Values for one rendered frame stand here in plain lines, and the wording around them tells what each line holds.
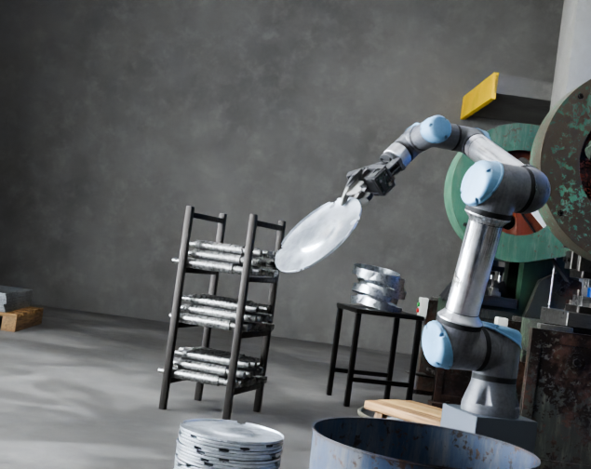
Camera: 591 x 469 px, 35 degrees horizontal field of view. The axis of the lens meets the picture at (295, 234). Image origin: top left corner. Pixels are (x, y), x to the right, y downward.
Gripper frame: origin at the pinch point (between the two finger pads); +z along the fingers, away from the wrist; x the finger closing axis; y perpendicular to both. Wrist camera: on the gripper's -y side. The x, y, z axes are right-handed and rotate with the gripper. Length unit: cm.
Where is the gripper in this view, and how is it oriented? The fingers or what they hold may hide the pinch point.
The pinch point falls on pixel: (343, 204)
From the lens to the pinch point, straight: 267.2
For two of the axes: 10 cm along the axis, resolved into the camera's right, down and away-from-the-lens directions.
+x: 4.7, 7.8, 4.1
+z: -6.5, 6.2, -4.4
